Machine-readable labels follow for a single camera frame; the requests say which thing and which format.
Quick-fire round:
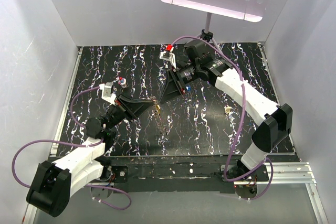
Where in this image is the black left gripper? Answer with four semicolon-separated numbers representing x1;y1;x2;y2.
103;92;154;130

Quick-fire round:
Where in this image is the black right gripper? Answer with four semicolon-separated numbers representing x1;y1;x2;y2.
159;62;199;105

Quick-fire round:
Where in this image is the yellow tagged key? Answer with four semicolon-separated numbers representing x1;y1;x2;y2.
155;104;161;114

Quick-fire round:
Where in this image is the silver keyring holder with keys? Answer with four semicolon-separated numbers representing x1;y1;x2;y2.
154;100;168;136

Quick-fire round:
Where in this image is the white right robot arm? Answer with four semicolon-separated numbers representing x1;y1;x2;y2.
159;37;293;182

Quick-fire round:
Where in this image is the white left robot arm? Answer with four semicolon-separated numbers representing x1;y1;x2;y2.
26;94;155;217

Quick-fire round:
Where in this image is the beige plastic peg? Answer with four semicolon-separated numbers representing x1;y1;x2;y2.
225;106;232;114

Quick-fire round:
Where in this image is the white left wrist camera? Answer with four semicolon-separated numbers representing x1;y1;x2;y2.
99;82;117;105

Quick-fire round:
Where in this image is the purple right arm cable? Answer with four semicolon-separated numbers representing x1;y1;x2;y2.
172;35;274;200

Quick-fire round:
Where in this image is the black base frame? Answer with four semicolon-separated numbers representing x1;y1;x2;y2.
99;154;268;195

